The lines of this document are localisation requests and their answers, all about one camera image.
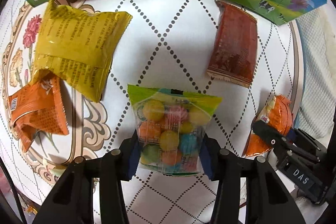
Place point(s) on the white textured blanket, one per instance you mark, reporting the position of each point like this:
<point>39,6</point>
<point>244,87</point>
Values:
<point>316,112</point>

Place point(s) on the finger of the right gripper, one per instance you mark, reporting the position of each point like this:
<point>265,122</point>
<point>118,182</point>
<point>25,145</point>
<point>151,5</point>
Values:
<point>306,142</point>
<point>280,143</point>

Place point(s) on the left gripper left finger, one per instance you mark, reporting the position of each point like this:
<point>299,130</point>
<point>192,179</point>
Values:
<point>71,198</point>

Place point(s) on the yellow snack packet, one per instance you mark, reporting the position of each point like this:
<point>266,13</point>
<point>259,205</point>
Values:
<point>78,47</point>

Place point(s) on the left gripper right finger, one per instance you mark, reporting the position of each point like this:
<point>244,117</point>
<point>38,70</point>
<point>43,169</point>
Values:
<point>268,200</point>

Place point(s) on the orange snack packet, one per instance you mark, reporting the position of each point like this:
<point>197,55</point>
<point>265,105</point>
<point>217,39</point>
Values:
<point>277,114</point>
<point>38,107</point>

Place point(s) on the dark red snack packet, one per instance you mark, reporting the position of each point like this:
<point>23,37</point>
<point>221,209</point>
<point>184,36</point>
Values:
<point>235,49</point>

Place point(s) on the colourful candy ball bag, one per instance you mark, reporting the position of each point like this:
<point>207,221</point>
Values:
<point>170,126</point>

